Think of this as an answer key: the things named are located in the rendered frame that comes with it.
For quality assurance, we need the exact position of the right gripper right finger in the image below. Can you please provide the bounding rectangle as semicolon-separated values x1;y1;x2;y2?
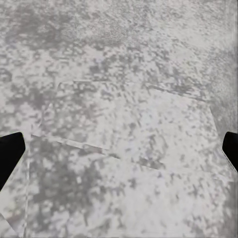
222;131;238;172

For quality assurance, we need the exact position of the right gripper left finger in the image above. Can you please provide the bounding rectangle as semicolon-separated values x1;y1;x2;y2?
0;132;26;191

